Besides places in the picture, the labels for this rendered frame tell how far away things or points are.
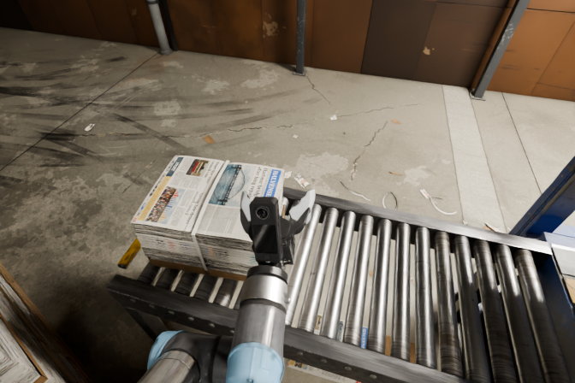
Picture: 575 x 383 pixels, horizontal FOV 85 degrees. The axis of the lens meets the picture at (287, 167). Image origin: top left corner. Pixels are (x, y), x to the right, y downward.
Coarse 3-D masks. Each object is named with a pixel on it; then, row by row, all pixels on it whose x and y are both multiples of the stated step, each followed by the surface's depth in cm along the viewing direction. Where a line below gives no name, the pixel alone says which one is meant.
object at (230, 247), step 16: (240, 176) 97; (256, 176) 97; (272, 176) 97; (224, 192) 93; (240, 192) 92; (256, 192) 92; (272, 192) 92; (224, 208) 88; (224, 224) 84; (240, 224) 84; (208, 240) 84; (224, 240) 83; (240, 240) 81; (224, 256) 88; (240, 256) 86; (240, 272) 92
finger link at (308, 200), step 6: (306, 192) 63; (312, 192) 64; (306, 198) 62; (312, 198) 62; (300, 204) 61; (306, 204) 61; (312, 204) 62; (294, 210) 60; (300, 210) 60; (294, 216) 59; (306, 222) 64
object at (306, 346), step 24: (120, 288) 95; (144, 288) 95; (144, 312) 102; (168, 312) 94; (192, 312) 90; (216, 312) 90; (288, 336) 86; (312, 336) 86; (312, 360) 87; (336, 360) 82; (360, 360) 82; (384, 360) 82
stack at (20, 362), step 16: (0, 272) 168; (16, 288) 166; (0, 304) 115; (16, 304) 137; (32, 304) 169; (0, 320) 102; (16, 320) 116; (32, 320) 141; (0, 336) 89; (32, 336) 119; (48, 336) 138; (0, 352) 81; (16, 352) 89; (32, 352) 101; (0, 368) 80; (16, 368) 85; (32, 368) 91; (48, 368) 102; (64, 368) 120; (80, 368) 139
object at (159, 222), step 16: (176, 160) 103; (192, 160) 102; (208, 160) 102; (160, 176) 97; (176, 176) 97; (192, 176) 97; (208, 176) 97; (160, 192) 92; (176, 192) 92; (192, 192) 92; (144, 208) 88; (160, 208) 88; (176, 208) 88; (192, 208) 88; (144, 224) 84; (160, 224) 84; (176, 224) 84; (144, 240) 90; (160, 240) 89; (176, 240) 87; (160, 256) 95; (176, 256) 93
